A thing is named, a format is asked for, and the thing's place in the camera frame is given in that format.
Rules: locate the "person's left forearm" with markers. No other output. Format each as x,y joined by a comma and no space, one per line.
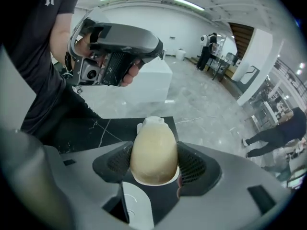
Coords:
61,42

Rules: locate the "person's left hand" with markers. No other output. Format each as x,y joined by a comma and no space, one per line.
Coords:
130,74

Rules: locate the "cluttered work desk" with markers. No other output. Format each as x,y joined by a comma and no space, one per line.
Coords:
225,65

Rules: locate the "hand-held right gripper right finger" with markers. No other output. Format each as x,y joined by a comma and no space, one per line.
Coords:
227,183

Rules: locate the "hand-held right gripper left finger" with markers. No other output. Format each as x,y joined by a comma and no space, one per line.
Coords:
79,171

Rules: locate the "white bathtub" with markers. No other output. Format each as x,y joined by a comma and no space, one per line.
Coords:
153,85

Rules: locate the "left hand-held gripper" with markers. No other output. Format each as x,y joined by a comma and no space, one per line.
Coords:
84,71

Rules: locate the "person's black shirt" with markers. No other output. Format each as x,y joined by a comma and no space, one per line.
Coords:
40,56

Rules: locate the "white sink basin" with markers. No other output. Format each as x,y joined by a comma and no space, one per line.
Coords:
138,207

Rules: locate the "white backpack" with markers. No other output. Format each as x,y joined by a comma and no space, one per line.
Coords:
205,39

